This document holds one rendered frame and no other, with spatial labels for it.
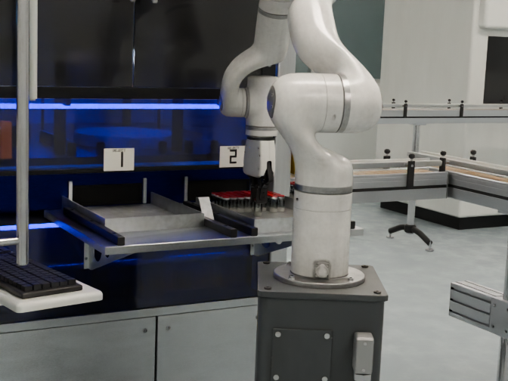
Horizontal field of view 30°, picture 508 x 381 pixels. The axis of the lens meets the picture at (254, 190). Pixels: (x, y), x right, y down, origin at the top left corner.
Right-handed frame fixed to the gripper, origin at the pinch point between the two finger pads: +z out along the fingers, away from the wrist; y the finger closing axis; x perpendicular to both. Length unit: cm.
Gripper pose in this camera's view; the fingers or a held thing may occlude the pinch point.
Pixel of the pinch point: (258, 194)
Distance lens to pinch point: 252.9
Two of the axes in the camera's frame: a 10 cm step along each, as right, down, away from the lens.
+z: -0.4, 9.9, 1.5
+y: 4.7, 1.5, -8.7
